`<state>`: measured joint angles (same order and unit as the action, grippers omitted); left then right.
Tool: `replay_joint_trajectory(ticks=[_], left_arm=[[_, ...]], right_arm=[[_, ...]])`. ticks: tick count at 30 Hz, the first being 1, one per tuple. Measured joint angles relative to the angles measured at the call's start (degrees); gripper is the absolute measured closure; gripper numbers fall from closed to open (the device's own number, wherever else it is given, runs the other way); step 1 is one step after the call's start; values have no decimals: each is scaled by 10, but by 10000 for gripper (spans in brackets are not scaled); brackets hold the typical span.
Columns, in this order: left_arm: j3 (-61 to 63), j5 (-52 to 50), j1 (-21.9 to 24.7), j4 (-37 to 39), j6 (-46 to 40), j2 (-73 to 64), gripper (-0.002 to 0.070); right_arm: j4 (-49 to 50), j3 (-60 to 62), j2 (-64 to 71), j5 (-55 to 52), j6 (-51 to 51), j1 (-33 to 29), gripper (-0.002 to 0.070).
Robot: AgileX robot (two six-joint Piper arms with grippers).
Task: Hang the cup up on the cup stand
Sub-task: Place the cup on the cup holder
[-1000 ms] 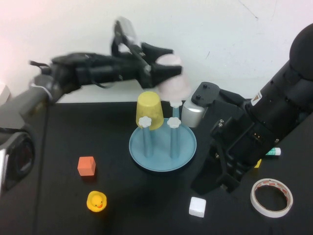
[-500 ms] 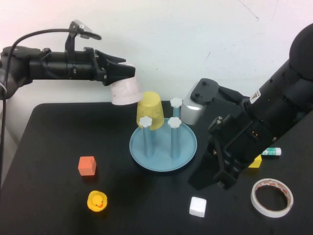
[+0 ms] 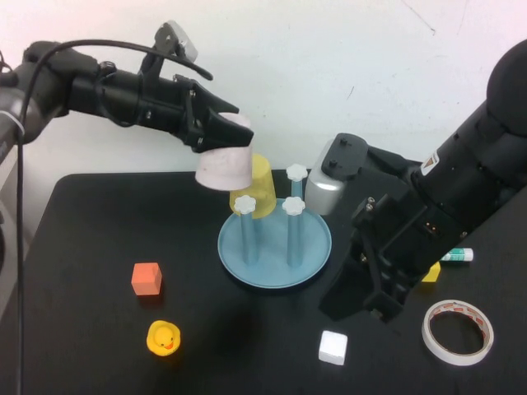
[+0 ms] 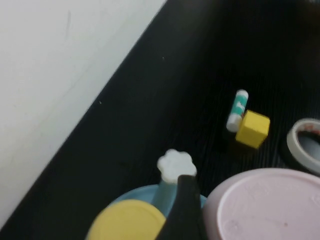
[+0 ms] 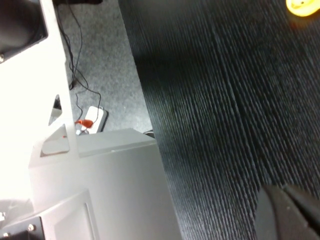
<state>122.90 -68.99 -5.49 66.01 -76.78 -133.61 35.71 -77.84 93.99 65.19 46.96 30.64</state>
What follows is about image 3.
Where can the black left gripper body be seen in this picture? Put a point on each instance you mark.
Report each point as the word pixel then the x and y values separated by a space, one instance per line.
pixel 169 107

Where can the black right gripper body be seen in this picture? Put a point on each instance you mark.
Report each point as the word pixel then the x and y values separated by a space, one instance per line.
pixel 403 234

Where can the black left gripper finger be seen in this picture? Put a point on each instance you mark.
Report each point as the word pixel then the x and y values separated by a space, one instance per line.
pixel 226 133
pixel 210 98

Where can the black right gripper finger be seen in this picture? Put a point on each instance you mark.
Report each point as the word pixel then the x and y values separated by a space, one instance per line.
pixel 350 292
pixel 387 304

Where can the pink plastic cup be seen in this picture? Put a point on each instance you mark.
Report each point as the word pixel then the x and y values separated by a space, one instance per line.
pixel 226 168

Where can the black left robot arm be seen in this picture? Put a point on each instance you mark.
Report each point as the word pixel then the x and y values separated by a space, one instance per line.
pixel 82 90

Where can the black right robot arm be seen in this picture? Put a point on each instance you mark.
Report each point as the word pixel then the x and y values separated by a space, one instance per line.
pixel 473 173

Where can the yellow plastic cup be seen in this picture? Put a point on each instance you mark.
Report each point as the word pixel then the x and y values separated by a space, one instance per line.
pixel 263 193

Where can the blue cup stand with pegs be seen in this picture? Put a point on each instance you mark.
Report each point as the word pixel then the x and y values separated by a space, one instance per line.
pixel 271 267

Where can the yellow cube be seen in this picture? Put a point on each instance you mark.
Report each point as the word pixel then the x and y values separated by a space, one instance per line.
pixel 432 273

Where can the white tape roll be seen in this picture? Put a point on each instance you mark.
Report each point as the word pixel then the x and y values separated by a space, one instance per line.
pixel 428 345

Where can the white cube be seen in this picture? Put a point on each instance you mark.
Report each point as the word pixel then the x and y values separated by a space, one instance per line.
pixel 332 347

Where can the green and white glue stick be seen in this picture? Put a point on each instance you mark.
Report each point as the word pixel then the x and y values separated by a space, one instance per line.
pixel 459 255

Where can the orange cube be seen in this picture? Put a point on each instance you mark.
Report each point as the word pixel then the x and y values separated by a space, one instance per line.
pixel 145 282

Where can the yellow rubber duck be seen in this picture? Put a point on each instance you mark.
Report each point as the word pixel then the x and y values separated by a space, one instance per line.
pixel 162 339

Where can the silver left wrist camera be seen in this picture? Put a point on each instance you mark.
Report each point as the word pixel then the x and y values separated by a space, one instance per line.
pixel 185 41

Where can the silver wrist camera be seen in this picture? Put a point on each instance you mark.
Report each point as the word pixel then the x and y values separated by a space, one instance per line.
pixel 185 41
pixel 325 193

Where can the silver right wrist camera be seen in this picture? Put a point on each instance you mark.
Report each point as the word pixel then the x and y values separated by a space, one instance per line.
pixel 325 193

